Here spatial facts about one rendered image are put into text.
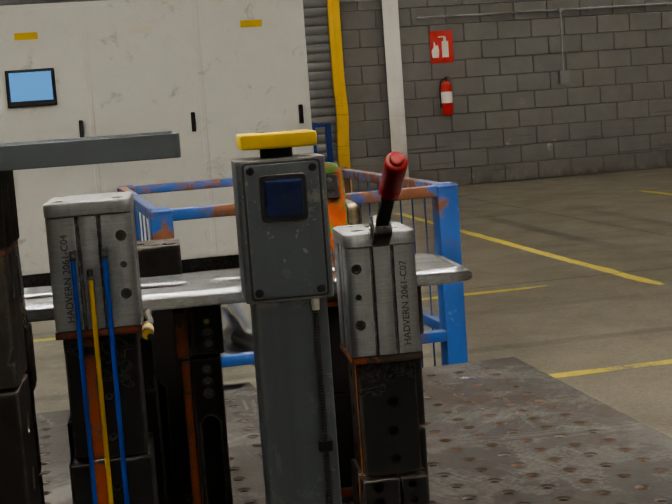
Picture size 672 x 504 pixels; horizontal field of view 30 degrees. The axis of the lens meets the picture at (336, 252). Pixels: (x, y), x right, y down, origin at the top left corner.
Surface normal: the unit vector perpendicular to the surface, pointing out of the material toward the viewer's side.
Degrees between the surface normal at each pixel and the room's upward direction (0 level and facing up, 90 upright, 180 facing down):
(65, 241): 90
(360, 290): 90
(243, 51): 90
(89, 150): 90
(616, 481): 0
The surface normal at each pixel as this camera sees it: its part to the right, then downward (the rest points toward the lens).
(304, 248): 0.14, 0.11
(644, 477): -0.07, -0.99
